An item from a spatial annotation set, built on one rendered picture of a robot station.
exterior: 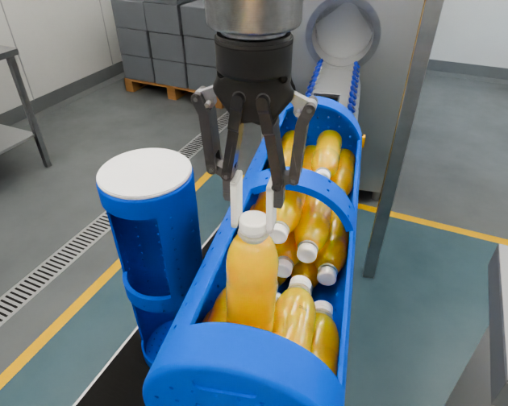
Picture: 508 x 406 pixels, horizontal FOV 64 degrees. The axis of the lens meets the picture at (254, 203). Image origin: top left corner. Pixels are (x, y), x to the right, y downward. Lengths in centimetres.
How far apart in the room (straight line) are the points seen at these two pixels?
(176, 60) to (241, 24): 397
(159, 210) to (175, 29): 321
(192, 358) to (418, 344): 172
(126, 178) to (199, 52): 303
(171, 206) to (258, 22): 86
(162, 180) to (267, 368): 78
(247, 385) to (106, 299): 184
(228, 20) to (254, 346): 37
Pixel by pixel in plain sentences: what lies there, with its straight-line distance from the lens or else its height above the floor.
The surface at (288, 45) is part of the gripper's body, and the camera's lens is 40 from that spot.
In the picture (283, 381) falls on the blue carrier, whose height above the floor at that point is 122.
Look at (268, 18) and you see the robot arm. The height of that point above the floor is 160.
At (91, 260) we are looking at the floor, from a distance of 257.
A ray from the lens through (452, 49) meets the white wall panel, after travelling 562.
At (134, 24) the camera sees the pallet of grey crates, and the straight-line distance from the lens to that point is 453.
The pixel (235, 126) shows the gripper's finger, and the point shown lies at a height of 149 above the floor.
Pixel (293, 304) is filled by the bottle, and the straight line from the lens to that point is 67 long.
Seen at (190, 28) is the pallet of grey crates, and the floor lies 74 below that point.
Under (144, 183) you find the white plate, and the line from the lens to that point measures 119.
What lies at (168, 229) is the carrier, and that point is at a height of 91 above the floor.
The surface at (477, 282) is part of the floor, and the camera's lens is 258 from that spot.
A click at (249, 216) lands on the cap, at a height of 135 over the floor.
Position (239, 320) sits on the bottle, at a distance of 59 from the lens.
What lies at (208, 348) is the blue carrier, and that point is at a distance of 54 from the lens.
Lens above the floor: 167
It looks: 36 degrees down
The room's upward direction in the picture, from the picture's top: straight up
